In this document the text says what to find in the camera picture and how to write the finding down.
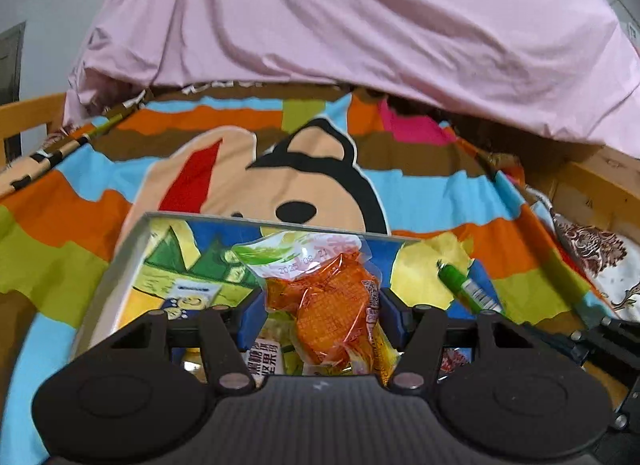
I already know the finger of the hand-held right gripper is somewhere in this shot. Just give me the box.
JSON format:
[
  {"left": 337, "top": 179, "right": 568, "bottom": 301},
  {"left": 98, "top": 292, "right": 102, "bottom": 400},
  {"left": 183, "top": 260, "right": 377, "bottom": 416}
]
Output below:
[{"left": 524, "top": 321, "right": 591, "bottom": 363}]

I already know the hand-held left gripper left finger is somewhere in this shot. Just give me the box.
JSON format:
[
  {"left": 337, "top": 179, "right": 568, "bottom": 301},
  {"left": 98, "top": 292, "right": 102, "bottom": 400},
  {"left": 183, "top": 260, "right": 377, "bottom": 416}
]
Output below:
[{"left": 107, "top": 289, "right": 264, "bottom": 396}]

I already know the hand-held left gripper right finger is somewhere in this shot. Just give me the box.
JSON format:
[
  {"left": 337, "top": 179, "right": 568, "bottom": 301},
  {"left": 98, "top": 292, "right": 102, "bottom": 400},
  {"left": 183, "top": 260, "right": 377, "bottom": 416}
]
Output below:
[{"left": 379, "top": 286, "right": 531, "bottom": 396}]

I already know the clear packet of orange snack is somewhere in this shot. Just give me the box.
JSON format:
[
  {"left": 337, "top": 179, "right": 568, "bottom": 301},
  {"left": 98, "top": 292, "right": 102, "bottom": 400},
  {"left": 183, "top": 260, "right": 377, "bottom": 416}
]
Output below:
[{"left": 231, "top": 232, "right": 383, "bottom": 368}]

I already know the white green seaweed packet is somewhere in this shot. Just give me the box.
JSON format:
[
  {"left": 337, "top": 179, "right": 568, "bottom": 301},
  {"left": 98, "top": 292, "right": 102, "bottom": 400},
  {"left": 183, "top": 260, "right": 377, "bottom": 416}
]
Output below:
[{"left": 440, "top": 347, "right": 473, "bottom": 377}]

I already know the cardboard box with dinosaur drawing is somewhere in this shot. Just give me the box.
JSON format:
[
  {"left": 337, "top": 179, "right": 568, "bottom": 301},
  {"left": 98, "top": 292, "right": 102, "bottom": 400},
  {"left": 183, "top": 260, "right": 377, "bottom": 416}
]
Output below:
[{"left": 70, "top": 211, "right": 506, "bottom": 388}]

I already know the clear nut bar packet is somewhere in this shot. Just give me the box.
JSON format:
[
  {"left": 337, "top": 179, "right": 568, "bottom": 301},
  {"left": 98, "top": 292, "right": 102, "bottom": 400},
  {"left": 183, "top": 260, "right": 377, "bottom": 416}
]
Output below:
[{"left": 242, "top": 336, "right": 286, "bottom": 377}]

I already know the small green snack packet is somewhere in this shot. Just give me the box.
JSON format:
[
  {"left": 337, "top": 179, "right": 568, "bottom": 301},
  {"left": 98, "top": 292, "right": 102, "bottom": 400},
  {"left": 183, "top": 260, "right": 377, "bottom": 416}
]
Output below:
[{"left": 436, "top": 259, "right": 503, "bottom": 316}]

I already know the white brown floral quilt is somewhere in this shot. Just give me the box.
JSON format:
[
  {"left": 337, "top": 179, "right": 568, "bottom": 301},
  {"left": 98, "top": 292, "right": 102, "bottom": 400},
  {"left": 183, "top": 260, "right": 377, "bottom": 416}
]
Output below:
[{"left": 525, "top": 187, "right": 640, "bottom": 323}]

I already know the colourful printed blanket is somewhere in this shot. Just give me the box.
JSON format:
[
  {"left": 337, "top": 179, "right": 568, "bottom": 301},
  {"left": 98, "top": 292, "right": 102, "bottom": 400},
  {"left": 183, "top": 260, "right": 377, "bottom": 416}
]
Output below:
[{"left": 0, "top": 80, "right": 616, "bottom": 465}]

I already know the pink bed sheet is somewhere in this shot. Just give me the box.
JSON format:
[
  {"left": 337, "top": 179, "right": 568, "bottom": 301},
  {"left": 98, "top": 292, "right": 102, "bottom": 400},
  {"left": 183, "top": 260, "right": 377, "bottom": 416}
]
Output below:
[{"left": 62, "top": 0, "right": 640, "bottom": 158}]

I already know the grey door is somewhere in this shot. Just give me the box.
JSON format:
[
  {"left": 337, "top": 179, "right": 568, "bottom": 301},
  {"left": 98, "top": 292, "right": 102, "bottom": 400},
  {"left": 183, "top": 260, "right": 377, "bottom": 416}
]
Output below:
[{"left": 0, "top": 21, "right": 27, "bottom": 106}]

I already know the wooden bed frame board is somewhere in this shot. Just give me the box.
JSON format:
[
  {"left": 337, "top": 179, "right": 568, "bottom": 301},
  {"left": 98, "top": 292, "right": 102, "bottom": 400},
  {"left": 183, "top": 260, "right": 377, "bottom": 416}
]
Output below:
[{"left": 520, "top": 145, "right": 640, "bottom": 230}]

